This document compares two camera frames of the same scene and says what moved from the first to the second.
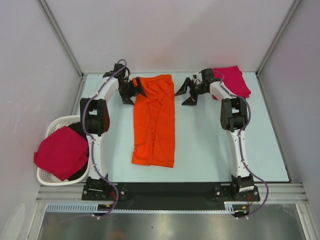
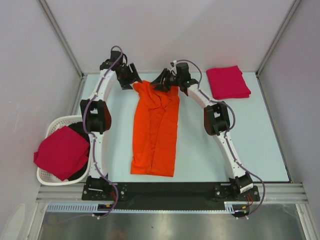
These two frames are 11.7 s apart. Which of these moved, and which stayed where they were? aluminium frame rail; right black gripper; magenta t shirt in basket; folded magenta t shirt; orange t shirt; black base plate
Moved: right black gripper; orange t shirt
Stayed: folded magenta t shirt; black base plate; aluminium frame rail; magenta t shirt in basket
